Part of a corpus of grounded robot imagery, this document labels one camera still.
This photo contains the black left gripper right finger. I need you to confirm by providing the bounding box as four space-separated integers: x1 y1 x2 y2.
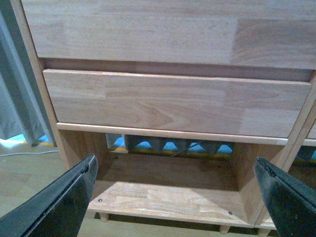
254 157 316 237

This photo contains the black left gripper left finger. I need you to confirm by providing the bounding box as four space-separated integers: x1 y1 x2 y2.
0 154 98 237

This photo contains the right wooden shelf cabinet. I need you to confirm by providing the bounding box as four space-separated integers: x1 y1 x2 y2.
255 74 316 237

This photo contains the wooden shelf cabinet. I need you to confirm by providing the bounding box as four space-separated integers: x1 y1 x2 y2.
11 0 316 237
255 74 316 237

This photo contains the left wooden shelf cabinet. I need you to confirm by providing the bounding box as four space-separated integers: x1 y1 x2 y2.
11 0 316 237

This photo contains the grey curtain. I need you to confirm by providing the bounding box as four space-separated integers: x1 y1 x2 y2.
0 0 55 144

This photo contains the left cabinet lower drawer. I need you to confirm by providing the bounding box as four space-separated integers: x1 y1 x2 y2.
43 69 311 138

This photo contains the cabinet drawer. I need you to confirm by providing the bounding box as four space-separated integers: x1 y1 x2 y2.
43 69 311 138
22 0 316 70

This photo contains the left cabinet upper drawer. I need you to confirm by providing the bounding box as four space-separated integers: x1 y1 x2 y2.
22 0 316 70

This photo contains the white floor cable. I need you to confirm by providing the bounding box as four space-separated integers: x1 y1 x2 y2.
0 150 59 158

